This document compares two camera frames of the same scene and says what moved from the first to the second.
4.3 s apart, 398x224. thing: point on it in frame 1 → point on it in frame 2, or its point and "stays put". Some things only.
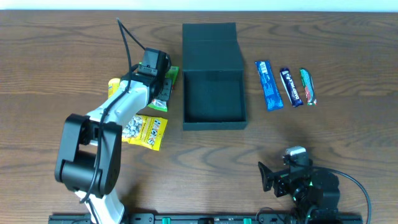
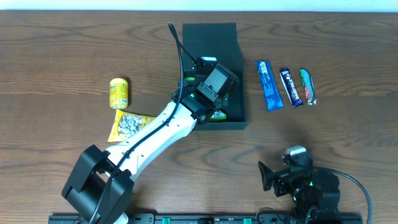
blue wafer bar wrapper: [270, 89] stays put
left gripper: [166, 89] → [222, 104]
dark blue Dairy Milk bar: [291, 88] stays put
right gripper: [279, 183] stays put
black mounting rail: [203, 219] stays put
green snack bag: [161, 103] → [217, 116]
